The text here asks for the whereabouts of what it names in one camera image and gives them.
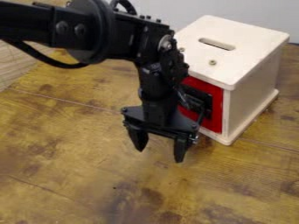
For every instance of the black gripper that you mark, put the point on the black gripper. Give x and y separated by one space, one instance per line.
157 115

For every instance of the red wooden drawer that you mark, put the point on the red wooden drawer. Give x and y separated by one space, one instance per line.
210 123

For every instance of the black metal drawer handle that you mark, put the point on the black metal drawer handle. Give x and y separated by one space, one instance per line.
196 101

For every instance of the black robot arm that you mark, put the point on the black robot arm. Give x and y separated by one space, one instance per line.
89 31

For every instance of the white wooden box cabinet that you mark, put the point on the white wooden box cabinet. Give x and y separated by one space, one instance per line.
233 61

